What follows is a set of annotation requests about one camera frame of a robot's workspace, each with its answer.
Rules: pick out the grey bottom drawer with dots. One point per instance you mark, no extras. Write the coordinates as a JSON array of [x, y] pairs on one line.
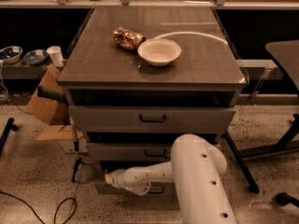
[[102, 187]]

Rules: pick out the grey drawer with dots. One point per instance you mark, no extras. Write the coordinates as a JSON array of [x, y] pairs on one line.
[[129, 152], [129, 119], [102, 187]]

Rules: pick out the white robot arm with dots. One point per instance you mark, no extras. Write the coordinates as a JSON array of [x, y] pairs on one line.
[[195, 169]]

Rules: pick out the grey middle drawer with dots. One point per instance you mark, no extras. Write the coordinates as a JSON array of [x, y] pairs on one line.
[[129, 152]]

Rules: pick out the grey top drawer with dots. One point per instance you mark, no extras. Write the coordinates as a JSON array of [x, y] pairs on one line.
[[129, 119]]

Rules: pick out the glass jar with snacks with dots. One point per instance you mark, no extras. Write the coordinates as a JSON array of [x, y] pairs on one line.
[[127, 39]]

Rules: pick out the cardboard box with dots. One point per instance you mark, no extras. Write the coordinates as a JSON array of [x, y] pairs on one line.
[[51, 112]]

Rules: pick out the white paper cup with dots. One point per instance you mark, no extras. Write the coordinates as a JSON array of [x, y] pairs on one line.
[[56, 55]]

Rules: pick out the blue bowl on shelf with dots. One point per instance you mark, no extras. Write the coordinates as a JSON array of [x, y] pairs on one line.
[[35, 57]]

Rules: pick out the black stand leg left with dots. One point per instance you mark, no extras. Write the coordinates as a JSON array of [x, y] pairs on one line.
[[10, 126]]

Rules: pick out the dark side table top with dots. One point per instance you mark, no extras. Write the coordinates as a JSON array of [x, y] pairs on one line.
[[286, 56]]

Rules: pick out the blue white bowl far left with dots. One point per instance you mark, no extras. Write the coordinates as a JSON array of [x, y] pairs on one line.
[[11, 54]]

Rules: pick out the black caster foot right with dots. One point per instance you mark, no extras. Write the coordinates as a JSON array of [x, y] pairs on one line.
[[283, 199]]

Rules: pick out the green handled tool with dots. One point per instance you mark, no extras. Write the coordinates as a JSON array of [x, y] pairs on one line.
[[51, 94]]

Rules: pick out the black table leg frame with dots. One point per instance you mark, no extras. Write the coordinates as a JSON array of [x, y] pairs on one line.
[[285, 143]]

